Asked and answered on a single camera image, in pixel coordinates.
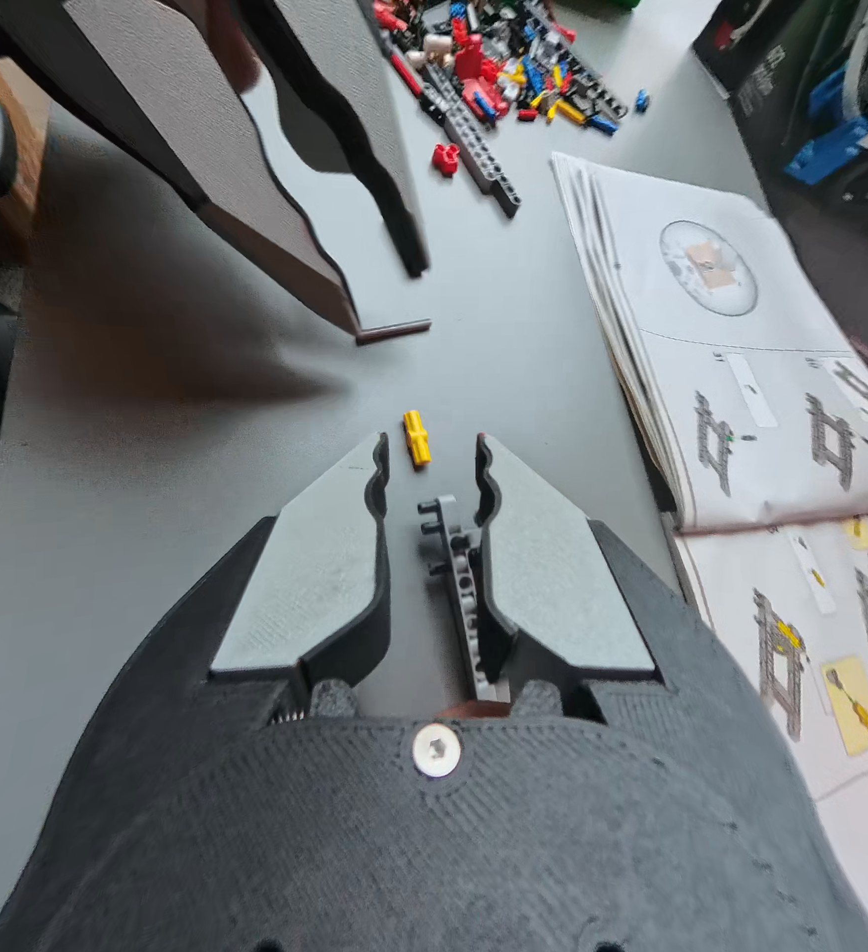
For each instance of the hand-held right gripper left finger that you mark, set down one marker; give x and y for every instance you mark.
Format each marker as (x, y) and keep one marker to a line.
(307, 587)

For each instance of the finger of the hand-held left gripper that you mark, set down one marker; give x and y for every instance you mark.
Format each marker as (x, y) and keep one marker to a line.
(352, 89)
(166, 89)

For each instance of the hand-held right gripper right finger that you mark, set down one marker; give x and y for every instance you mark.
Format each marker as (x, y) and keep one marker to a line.
(560, 587)

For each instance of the grey lego frame assembly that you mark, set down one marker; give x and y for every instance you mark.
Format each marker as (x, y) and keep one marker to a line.
(464, 587)

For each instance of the pile of lego pieces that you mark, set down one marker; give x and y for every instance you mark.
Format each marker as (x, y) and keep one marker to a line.
(493, 67)

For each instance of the yellow lego axle pin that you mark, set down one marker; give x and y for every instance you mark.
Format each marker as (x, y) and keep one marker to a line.
(417, 439)

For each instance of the dark brown axle rod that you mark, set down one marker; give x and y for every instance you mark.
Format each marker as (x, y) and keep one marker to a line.
(397, 330)

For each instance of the red lego connector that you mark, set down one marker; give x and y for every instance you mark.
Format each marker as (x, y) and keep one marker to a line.
(445, 159)

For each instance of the long dark grey lego beam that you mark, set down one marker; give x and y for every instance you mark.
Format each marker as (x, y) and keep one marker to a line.
(478, 156)

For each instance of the blue lego pin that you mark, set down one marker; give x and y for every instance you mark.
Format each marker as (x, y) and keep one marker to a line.
(641, 101)

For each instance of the lego instruction booklet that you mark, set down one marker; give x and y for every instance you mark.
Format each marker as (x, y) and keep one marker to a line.
(739, 357)

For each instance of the lego set box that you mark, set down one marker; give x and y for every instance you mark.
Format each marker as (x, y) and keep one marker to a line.
(813, 74)

